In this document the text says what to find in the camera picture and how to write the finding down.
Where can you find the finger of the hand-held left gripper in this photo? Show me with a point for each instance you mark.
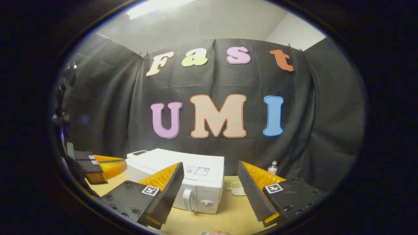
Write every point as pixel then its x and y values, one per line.
pixel 83 155
pixel 93 169

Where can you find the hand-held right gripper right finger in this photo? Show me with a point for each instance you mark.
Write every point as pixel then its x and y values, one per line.
pixel 253 192

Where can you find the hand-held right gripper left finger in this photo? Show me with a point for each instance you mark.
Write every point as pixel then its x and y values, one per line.
pixel 169 191

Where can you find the white microwave oven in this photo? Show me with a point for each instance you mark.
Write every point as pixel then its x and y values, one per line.
pixel 183 163

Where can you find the white divided seasoning tray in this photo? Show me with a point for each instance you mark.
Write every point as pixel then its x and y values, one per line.
pixel 237 189

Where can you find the small pink label bottle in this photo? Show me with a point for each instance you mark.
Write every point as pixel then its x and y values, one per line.
pixel 272 168

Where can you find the white toaster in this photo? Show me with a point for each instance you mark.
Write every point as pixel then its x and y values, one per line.
pixel 137 153

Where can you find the black backdrop cloth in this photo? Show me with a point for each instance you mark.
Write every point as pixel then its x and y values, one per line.
pixel 320 114

